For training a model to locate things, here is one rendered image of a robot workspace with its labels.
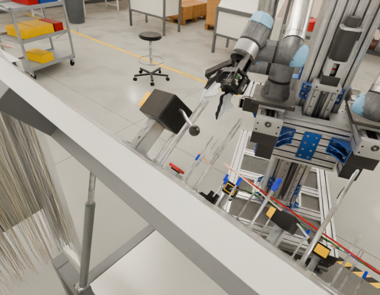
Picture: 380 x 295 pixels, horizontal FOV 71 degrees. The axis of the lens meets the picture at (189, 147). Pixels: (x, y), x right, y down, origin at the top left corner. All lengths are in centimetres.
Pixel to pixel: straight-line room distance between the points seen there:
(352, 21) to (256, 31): 68
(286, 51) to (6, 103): 83
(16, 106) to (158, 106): 19
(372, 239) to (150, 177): 259
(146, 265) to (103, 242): 108
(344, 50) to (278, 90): 34
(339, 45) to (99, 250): 193
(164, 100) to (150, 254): 86
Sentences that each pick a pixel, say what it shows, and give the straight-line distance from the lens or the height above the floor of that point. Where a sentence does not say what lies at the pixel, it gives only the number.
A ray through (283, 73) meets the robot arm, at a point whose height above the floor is 131.
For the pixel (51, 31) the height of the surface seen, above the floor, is 58.
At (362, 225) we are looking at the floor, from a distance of 275.
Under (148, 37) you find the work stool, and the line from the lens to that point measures 411.
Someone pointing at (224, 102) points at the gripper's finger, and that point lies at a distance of 89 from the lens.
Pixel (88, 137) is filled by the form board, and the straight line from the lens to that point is 20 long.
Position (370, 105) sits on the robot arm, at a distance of 115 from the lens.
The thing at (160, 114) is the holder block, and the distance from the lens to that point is 35.
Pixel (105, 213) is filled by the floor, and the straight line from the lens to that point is 232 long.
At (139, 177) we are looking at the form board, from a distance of 16.
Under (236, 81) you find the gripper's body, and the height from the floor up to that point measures 146.
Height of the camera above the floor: 179
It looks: 38 degrees down
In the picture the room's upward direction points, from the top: 5 degrees clockwise
